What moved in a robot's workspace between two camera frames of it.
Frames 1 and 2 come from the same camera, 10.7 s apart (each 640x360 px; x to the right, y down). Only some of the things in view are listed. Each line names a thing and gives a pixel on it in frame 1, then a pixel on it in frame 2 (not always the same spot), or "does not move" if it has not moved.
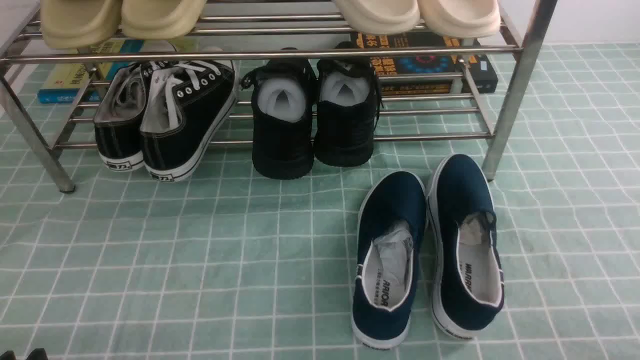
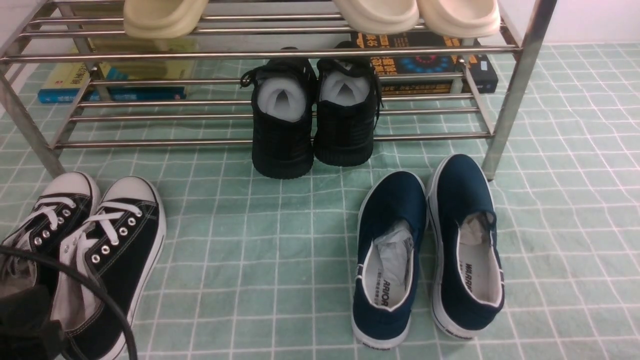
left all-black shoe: (284, 98) does not move
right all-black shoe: (347, 98) does not move
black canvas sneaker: (118, 123) -> (66, 201)
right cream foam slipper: (460, 18) does not move
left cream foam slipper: (377, 17) does not move
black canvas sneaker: (186, 106) -> (119, 241)
